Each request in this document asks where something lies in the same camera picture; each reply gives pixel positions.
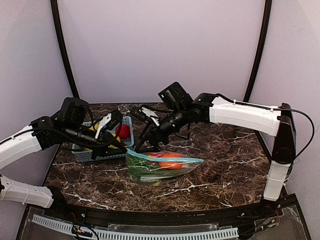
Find red chili pepper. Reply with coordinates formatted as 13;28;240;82
145;152;164;159

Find clear zip top bag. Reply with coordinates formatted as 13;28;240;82
125;150;205;186

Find orange fruit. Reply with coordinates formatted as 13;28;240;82
158;152;183;170

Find white garlic bulb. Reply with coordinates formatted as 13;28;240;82
127;159;186;183

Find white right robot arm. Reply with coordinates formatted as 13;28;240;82
130;82;299;202

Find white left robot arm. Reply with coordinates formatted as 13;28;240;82
0;97;127;209

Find yellow lemon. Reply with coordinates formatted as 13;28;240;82
110;136;126;149

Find light blue plastic basket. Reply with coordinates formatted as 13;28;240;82
71;116;135;163

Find yellow pear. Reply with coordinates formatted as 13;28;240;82
89;124;99;132

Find red apple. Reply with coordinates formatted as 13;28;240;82
115;125;131;139

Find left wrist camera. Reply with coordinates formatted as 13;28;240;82
95;109;123;139

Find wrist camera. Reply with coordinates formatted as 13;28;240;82
95;109;123;139
129;105;160;127

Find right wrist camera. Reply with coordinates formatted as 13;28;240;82
129;105;160;127

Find black front rail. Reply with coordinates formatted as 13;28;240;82
44;194;298;227

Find light blue cable duct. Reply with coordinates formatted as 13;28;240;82
31;214;240;240

